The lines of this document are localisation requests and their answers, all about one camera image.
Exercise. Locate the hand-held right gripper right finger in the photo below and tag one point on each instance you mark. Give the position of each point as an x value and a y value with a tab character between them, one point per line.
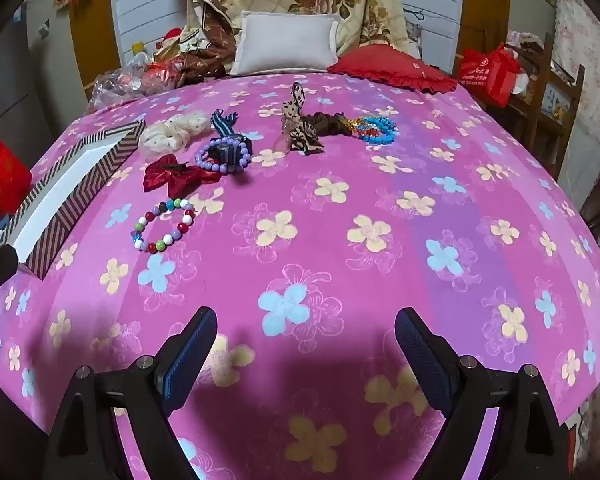
420	355

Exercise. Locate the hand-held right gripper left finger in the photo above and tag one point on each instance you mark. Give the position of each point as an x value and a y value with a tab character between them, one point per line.
192	355

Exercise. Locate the striped cardboard tray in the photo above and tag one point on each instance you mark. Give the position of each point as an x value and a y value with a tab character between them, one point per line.
65	190

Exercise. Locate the red bow hair clip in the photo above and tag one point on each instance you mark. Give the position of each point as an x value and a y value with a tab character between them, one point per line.
180	177

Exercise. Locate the cream dotted scrunchie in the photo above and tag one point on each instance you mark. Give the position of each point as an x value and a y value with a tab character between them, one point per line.
165	135

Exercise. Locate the brown scrunchie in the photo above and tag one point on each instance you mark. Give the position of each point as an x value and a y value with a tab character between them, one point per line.
330	124

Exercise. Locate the red gift bag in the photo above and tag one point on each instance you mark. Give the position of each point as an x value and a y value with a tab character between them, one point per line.
0	165

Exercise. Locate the grey refrigerator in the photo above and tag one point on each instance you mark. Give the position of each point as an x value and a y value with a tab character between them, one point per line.
45	60

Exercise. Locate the clear plastic bag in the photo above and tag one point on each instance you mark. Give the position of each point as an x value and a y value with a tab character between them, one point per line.
115	82

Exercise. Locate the orange wooden door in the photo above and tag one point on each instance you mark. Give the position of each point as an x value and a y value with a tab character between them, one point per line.
485	10
92	45

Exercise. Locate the red plastic packaging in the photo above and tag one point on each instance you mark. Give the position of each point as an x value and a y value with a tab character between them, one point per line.
162	72

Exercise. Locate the yellow cap bottle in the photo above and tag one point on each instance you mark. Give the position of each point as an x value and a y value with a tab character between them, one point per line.
139	50

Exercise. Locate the wooden chair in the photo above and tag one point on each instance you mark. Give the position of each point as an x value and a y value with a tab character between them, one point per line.
572	110

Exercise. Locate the red white plush toy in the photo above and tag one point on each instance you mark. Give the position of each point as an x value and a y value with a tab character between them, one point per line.
170	40

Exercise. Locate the red ruffled pillow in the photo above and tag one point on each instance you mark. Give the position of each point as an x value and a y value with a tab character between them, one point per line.
390	67

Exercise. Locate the red printed shopping bag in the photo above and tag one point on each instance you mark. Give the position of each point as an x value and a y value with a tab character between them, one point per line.
490	72

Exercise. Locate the white pillow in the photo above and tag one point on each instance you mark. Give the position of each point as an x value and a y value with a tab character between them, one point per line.
285	42

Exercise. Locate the brown patterned quilt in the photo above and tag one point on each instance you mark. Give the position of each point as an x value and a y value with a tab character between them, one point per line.
207	20

